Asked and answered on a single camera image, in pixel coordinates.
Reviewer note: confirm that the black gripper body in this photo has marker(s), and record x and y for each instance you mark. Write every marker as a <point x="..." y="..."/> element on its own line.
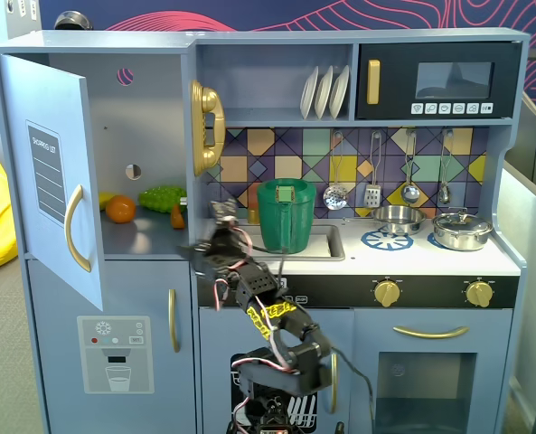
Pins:
<point x="220" y="239"/>

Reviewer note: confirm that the steel pot lid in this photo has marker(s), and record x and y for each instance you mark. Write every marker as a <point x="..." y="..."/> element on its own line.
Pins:
<point x="462" y="222"/>

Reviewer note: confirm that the orange toy fruit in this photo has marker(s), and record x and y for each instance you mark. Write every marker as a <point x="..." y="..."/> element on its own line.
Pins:
<point x="120" y="209"/>

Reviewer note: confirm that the yellow toy fruit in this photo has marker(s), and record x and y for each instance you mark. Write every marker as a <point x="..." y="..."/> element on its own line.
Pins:
<point x="105" y="198"/>

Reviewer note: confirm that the grey cabinet with stickers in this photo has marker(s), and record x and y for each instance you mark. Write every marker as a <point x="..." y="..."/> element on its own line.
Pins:
<point x="21" y="22"/>

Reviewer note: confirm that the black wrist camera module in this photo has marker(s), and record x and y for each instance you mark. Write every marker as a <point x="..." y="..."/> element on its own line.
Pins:
<point x="223" y="210"/>

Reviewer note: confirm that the steel ladle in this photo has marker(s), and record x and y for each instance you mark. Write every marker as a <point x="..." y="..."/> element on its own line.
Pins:
<point x="410" y="194"/>

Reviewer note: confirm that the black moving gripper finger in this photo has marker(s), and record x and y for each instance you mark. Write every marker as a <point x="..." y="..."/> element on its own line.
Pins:
<point x="203" y="248"/>

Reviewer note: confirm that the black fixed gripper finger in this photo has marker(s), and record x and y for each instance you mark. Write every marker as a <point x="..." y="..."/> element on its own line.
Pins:
<point x="200" y="263"/>

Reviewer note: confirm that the grey toy sink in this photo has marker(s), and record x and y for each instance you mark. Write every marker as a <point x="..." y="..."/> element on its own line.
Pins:
<point x="331" y="246"/>

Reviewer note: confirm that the steel pot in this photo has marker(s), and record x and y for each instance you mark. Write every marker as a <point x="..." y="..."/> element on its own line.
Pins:
<point x="462" y="239"/>

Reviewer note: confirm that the steel whisk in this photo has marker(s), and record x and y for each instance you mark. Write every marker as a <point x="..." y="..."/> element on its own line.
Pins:
<point x="444" y="194"/>

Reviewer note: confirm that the orange toy food piece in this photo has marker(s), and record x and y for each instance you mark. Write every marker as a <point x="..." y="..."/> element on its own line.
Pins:
<point x="177" y="219"/>

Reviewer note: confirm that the gold toy faucet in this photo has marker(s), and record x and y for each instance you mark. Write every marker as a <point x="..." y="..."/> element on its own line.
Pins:
<point x="252" y="214"/>

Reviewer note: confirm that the blue oven door with window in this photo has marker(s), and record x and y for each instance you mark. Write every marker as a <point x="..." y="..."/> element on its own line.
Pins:
<point x="367" y="334"/>

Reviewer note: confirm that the black toy microwave door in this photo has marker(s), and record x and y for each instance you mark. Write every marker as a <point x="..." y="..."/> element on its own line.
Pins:
<point x="394" y="59"/>

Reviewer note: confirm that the steel slotted spatula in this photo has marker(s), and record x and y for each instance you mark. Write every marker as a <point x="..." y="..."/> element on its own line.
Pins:
<point x="372" y="195"/>

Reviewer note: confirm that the white toy plate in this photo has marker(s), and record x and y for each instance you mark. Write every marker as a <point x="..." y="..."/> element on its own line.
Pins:
<point x="308" y="92"/>
<point x="323" y="92"/>
<point x="339" y="92"/>

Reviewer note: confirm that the steel pan without lid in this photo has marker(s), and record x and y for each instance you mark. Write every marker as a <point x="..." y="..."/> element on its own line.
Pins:
<point x="398" y="220"/>

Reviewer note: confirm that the small green block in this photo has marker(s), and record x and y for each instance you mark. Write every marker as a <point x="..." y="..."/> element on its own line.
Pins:
<point x="285" y="193"/>

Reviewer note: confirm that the black round object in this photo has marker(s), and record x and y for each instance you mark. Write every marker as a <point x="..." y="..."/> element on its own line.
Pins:
<point x="71" y="20"/>

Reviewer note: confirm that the green plastic bucket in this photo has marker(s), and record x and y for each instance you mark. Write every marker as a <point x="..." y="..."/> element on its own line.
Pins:
<point x="285" y="226"/>

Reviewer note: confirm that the green bumpy toy vegetable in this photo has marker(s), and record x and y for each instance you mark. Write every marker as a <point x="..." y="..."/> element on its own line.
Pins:
<point x="161" y="199"/>

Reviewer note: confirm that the blue door with shopping list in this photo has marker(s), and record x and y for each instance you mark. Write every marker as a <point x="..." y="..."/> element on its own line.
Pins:
<point x="23" y="90"/>

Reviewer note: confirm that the grey partition wall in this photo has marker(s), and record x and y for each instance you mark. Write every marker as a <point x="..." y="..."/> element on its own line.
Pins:
<point x="532" y="190"/>

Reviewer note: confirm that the blue door with ice dispenser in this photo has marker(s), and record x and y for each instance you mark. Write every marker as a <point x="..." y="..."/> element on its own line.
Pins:
<point x="59" y="316"/>

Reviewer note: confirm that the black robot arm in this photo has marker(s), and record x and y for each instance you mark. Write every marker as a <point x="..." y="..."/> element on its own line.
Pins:
<point x="256" y="282"/>

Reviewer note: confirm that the blue toy play kitchen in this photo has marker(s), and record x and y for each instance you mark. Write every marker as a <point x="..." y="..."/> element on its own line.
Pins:
<point x="276" y="38"/>

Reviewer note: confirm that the gold toy telephone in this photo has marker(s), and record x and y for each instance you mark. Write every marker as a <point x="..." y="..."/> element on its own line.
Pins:
<point x="206" y="97"/>

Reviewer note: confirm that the steel skimmer spoon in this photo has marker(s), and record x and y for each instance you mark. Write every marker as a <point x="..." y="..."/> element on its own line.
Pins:
<point x="335" y="197"/>

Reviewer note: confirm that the gold stove knob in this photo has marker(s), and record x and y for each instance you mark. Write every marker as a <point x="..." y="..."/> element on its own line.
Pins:
<point x="479" y="294"/>
<point x="387" y="294"/>

